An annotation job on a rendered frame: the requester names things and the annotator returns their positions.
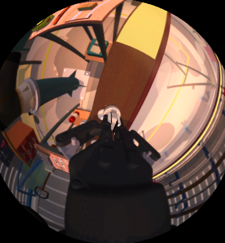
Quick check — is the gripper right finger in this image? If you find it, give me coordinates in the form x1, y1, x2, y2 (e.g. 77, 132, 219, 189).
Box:
113, 117, 161, 162

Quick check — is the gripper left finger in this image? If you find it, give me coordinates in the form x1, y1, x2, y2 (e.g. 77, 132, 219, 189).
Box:
55, 113, 114, 149

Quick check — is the white thumb-turn knob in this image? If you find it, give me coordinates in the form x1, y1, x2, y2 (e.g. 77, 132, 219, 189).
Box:
103, 105, 123, 128

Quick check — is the orange jig block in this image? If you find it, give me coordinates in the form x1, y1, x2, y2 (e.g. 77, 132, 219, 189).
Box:
72, 108, 92, 127

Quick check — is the white round deadbolt plate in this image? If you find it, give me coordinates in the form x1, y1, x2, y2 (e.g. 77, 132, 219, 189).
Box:
97, 108, 106, 121

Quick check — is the brown and yellow door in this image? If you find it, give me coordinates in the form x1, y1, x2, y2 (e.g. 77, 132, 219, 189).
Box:
90, 0, 172, 131

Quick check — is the red and white cylinder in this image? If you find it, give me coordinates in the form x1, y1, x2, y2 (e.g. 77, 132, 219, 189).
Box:
68, 111, 80, 124

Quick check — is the orange box with white labels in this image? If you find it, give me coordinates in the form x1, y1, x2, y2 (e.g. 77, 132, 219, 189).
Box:
34, 143, 70, 174

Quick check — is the orange and red drawer cabinet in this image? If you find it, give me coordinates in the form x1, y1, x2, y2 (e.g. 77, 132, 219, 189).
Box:
5, 120, 41, 166

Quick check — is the orange stand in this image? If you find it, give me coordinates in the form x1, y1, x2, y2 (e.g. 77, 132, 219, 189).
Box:
83, 40, 114, 64

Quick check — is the yellow-green flat box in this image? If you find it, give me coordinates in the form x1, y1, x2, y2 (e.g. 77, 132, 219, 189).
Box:
31, 14, 56, 33

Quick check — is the orange flat bar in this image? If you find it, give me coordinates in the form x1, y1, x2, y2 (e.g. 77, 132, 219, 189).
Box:
52, 6, 70, 26

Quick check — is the pink table with dark legs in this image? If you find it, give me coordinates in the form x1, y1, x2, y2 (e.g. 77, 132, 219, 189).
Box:
28, 0, 125, 63

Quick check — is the olive flat box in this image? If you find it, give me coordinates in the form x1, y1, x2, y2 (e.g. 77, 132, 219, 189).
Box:
77, 1, 99, 12

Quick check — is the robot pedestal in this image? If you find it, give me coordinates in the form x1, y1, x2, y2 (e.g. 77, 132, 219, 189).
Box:
35, 67, 91, 108

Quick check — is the brown-handled black loop tool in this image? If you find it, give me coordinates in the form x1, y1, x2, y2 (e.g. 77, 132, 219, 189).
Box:
34, 171, 53, 200

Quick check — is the blue cable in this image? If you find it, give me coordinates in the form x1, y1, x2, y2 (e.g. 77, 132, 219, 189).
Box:
15, 157, 43, 208

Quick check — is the teal square frame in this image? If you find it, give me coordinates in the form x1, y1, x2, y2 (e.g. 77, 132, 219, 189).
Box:
86, 38, 110, 57

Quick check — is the grey trestle frame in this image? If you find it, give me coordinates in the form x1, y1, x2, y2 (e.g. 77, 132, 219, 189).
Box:
163, 52, 218, 90

